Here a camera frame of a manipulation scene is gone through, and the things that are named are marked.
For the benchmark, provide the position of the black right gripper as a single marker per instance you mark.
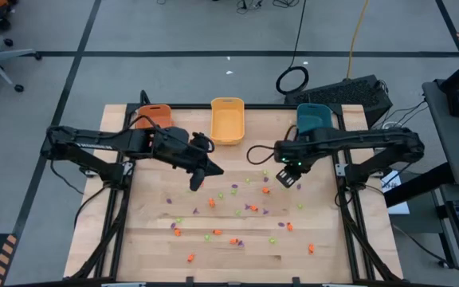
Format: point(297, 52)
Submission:
point(293, 153)

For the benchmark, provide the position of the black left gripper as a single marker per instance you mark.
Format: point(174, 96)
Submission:
point(177, 147)

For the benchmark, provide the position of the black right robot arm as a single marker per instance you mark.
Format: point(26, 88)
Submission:
point(373, 137)

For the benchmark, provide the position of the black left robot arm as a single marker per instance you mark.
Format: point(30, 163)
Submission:
point(94, 139)

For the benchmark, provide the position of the teal plastic bin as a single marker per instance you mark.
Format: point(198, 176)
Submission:
point(313, 117)

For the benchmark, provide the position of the yellow plastic bin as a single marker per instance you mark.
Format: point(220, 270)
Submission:
point(227, 123)

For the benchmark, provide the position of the orange plastic bin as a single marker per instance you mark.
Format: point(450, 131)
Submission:
point(154, 115)

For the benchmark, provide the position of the black computer case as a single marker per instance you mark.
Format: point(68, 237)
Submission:
point(345, 93)

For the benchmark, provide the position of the white paper sheet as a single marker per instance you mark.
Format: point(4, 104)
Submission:
point(398, 207)

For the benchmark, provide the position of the black desk beam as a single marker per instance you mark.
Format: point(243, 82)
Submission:
point(417, 185)

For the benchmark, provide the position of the grey desk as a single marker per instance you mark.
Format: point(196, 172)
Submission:
point(452, 151)

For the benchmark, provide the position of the black camera bracket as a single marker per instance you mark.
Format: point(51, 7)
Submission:
point(144, 99)

